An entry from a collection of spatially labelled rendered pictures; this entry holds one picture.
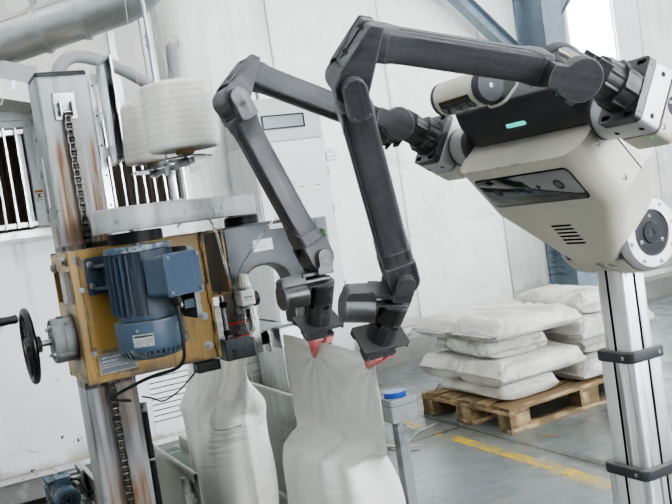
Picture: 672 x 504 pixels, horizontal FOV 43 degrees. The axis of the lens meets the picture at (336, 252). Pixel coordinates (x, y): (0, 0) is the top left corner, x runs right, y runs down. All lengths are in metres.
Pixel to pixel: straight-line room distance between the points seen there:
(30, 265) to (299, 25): 3.16
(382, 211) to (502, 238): 6.26
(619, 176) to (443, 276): 5.66
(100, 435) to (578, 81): 1.35
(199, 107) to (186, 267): 0.36
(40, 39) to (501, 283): 4.58
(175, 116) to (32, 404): 3.10
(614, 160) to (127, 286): 1.03
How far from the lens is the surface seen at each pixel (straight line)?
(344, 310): 1.55
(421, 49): 1.38
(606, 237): 1.82
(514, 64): 1.45
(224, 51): 6.62
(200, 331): 2.12
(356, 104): 1.34
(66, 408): 4.86
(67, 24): 4.67
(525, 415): 4.82
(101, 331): 2.06
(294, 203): 1.83
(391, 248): 1.50
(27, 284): 4.77
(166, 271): 1.81
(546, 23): 7.83
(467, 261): 7.47
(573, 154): 1.66
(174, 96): 1.93
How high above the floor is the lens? 1.35
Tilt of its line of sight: 3 degrees down
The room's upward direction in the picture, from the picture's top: 8 degrees counter-clockwise
